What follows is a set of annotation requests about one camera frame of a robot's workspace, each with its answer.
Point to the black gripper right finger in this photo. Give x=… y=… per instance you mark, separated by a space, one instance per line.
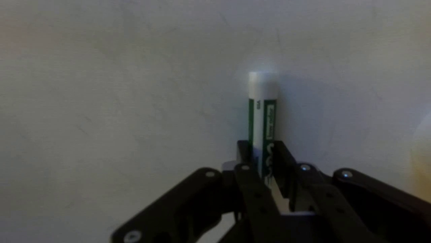
x=350 y=207

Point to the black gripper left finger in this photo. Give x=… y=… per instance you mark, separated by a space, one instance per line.
x=206 y=207

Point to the green marker pen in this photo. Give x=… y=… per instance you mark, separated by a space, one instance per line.
x=262 y=116

